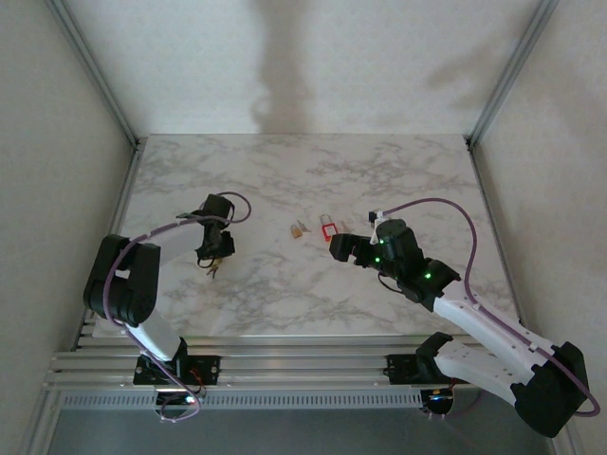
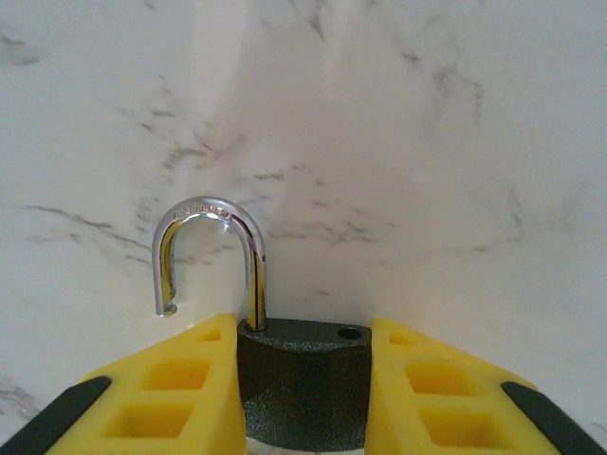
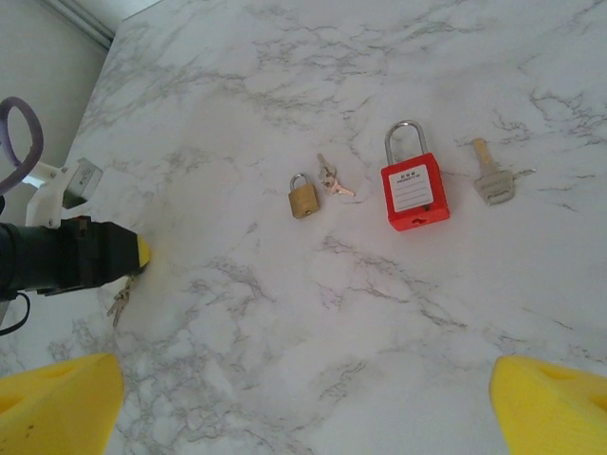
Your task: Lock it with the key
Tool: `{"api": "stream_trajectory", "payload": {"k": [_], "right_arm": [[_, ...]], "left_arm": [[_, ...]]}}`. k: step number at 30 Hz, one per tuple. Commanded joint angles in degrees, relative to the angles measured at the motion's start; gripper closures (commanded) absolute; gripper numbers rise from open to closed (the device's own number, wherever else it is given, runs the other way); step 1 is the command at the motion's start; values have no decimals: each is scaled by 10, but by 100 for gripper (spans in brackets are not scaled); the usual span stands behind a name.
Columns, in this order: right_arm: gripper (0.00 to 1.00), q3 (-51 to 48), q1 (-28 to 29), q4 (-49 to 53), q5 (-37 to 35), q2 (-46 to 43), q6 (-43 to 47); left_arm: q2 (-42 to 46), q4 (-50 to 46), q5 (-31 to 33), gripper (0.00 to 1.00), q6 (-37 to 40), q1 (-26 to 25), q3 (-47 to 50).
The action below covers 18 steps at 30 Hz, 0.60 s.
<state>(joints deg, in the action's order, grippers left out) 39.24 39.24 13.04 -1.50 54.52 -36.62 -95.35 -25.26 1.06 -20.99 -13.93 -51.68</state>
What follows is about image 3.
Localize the small brass padlock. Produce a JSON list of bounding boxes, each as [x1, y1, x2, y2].
[[287, 173, 322, 221]]

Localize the large silver key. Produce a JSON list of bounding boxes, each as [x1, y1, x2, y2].
[[471, 136, 538, 208]]

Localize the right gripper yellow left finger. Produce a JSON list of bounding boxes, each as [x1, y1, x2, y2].
[[0, 353, 125, 455]]

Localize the small silver key bunch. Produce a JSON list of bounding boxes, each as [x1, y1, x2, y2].
[[106, 277, 137, 328]]

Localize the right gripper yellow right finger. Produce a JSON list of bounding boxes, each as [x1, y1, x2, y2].
[[489, 355, 607, 455]]

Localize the white clamp bracket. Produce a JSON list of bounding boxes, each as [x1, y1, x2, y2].
[[26, 157, 104, 228]]

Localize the aluminium frame post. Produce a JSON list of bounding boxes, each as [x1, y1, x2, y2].
[[61, 0, 118, 51]]

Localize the thin black left gripper cable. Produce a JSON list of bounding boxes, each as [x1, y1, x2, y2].
[[0, 291, 32, 337]]

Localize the small keys with pink key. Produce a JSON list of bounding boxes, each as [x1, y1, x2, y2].
[[316, 152, 357, 198]]

